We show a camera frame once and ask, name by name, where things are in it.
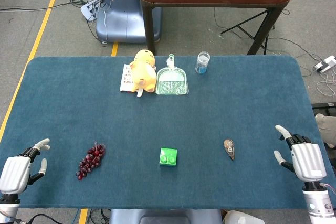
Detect clear jar blue label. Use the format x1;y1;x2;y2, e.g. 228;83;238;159
195;51;211;75

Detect red plastic grape bunch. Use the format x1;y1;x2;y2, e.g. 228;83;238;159
76;142;107;181

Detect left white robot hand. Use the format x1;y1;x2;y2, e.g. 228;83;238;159
0;138;51;195

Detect brown correction tape dispenser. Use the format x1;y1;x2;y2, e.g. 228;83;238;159
223;138;236;162

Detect white power strip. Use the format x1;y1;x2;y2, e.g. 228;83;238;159
80;0;106;22
312;55;336;73

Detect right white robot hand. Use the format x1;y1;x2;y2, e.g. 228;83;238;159
274;125;328;183

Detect yellow plush toy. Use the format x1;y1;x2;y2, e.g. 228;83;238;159
130;49;158;98

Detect blue felt table cloth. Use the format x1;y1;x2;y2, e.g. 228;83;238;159
0;56;336;210

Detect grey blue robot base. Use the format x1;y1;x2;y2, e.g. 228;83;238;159
109;208;223;224

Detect green packaged dustpan set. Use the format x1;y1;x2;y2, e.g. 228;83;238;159
155;54;190;95

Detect white plastic jug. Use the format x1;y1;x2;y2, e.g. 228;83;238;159
223;209;263;224

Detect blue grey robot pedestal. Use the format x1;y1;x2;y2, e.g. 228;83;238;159
95;0;163;44

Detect beige fabric object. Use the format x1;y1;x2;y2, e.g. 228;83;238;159
314;113;336;148

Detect white booklet red print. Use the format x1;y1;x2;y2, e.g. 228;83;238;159
119;63;136;93

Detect green toy block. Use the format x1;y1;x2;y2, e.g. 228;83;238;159
159;147;178;167

